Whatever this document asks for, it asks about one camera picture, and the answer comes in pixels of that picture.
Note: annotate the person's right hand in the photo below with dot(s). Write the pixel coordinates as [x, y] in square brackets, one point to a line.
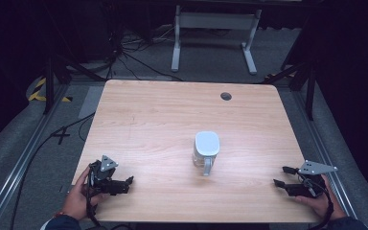
[327, 204]

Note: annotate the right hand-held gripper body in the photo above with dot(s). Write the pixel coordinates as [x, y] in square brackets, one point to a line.
[310, 188]

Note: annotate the grey round table grommet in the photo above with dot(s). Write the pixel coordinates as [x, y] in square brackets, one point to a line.
[225, 96]

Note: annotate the yellow black hazard tape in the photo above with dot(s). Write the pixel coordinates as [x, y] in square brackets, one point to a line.
[38, 92]

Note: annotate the person's left hand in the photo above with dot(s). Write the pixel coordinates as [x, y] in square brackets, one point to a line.
[75, 201]

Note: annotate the grey floor plate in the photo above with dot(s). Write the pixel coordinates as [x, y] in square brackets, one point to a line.
[91, 102]

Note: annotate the aluminium floor rail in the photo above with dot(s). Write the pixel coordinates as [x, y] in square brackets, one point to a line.
[319, 147]
[19, 166]

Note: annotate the clear pitcher with white lid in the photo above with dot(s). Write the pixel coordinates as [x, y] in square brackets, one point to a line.
[207, 143]

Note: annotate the black metal stand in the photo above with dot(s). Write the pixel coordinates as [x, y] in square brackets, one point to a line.
[49, 83]
[310, 86]

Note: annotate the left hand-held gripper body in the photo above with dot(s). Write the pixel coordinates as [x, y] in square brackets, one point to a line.
[103, 179]

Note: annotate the white metal desk frame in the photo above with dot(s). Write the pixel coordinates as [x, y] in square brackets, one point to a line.
[215, 20]

